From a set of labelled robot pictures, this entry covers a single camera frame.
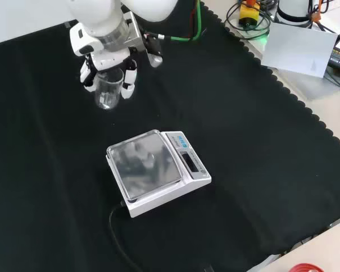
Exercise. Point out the pale board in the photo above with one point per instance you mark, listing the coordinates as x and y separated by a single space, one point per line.
299 52

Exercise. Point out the clear glass beaker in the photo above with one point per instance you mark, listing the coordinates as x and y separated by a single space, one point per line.
108 90

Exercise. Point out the red round object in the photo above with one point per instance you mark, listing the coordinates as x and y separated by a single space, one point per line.
306 268

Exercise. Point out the yellow stop button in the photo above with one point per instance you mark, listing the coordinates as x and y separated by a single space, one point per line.
248 13

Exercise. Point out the white electronic balance steel pan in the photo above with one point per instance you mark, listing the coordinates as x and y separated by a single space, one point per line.
156 170

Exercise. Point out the white cylinder base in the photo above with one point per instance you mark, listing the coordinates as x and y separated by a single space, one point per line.
294 10

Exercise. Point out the black bench cloth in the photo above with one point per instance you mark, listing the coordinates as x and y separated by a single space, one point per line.
130 158

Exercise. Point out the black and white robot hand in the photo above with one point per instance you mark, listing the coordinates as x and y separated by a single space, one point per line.
107 58

